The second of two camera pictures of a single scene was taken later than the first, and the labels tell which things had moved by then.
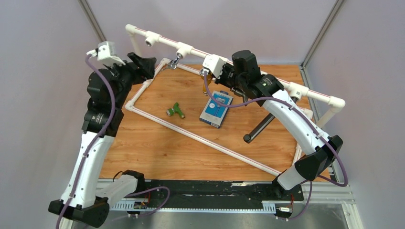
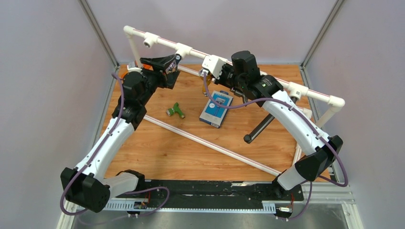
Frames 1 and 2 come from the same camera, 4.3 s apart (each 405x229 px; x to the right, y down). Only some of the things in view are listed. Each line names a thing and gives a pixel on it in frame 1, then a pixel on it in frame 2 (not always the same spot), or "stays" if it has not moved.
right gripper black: x=219 y=81 stays
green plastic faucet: x=171 y=111 stays
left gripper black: x=146 y=65 to x=159 y=65
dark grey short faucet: x=239 y=91 stays
